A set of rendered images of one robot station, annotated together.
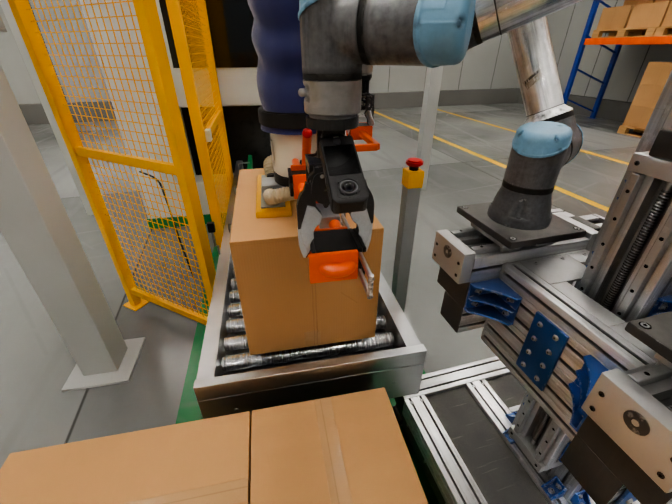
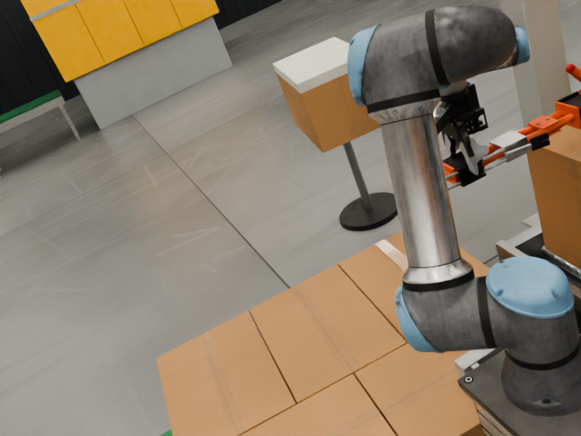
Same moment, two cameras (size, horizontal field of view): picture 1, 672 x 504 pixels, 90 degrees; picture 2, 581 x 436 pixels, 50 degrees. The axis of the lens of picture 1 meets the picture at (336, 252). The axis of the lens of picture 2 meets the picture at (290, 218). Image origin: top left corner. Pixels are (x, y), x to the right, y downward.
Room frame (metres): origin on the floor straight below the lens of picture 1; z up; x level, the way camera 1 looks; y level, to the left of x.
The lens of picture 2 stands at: (0.08, -1.38, 1.89)
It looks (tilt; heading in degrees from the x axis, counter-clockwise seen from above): 27 degrees down; 93
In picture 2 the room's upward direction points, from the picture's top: 23 degrees counter-clockwise
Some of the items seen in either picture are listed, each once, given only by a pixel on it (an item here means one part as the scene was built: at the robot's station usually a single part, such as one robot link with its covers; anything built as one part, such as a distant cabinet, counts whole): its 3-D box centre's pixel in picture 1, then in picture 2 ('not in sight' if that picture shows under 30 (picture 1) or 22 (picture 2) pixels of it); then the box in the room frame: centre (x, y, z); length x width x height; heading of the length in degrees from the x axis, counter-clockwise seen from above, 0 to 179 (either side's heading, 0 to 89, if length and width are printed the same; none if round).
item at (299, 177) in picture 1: (308, 180); (580, 108); (0.81, 0.07, 1.14); 0.10 x 0.08 x 0.06; 100
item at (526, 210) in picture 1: (522, 199); not in sight; (0.82, -0.48, 1.09); 0.15 x 0.15 x 0.10
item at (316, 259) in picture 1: (329, 253); (461, 166); (0.46, 0.01, 1.14); 0.08 x 0.07 x 0.05; 10
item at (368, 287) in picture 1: (354, 235); (492, 163); (0.52, -0.03, 1.14); 0.31 x 0.03 x 0.05; 10
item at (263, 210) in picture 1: (272, 188); not in sight; (1.03, 0.20, 1.04); 0.34 x 0.10 x 0.05; 10
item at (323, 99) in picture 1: (330, 99); (449, 81); (0.48, 0.01, 1.37); 0.08 x 0.08 x 0.05
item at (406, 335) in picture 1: (341, 221); not in sight; (1.91, -0.03, 0.50); 2.31 x 0.05 x 0.19; 11
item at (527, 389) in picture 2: not in sight; (545, 359); (0.34, -0.62, 1.09); 0.15 x 0.15 x 0.10
